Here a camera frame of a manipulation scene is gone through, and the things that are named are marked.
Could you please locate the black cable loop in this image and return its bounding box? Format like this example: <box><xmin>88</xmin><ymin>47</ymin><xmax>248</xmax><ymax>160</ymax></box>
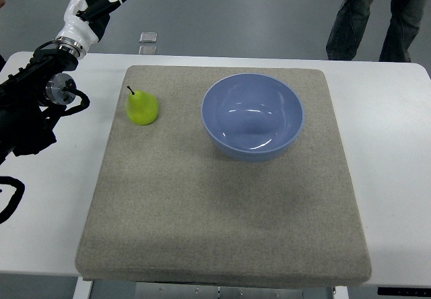
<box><xmin>0</xmin><ymin>176</ymin><xmax>26</xmax><ymax>225</ymax></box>

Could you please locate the blue bowl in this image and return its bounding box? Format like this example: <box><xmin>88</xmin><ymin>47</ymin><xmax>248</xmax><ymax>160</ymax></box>
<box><xmin>201</xmin><ymin>73</ymin><xmax>305</xmax><ymax>162</ymax></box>

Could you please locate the grey felt mat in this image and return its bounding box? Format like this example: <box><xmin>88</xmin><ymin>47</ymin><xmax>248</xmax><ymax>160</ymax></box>
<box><xmin>75</xmin><ymin>65</ymin><xmax>372</xmax><ymax>288</ymax></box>

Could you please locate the lower floor socket plate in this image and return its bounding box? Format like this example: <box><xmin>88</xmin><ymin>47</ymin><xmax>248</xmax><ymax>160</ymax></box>
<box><xmin>138</xmin><ymin>45</ymin><xmax>157</xmax><ymax>55</ymax></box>

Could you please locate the white table frame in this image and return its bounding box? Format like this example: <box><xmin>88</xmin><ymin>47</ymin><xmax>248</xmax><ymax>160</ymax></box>
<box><xmin>73</xmin><ymin>277</ymin><xmax>350</xmax><ymax>298</ymax></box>

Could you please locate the green pear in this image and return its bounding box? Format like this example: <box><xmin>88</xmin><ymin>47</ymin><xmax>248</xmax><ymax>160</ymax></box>
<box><xmin>125</xmin><ymin>86</ymin><xmax>159</xmax><ymax>125</ymax></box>

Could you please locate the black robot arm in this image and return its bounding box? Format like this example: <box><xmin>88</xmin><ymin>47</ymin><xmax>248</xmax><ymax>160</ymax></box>
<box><xmin>1</xmin><ymin>37</ymin><xmax>90</xmax><ymax>162</ymax></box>

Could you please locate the person in grey jeans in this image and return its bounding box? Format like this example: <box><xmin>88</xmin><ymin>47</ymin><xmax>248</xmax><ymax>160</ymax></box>
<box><xmin>325</xmin><ymin>0</ymin><xmax>431</xmax><ymax>63</ymax></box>

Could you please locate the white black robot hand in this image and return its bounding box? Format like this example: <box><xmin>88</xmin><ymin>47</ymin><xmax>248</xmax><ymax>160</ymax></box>
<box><xmin>55</xmin><ymin>0</ymin><xmax>127</xmax><ymax>60</ymax></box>

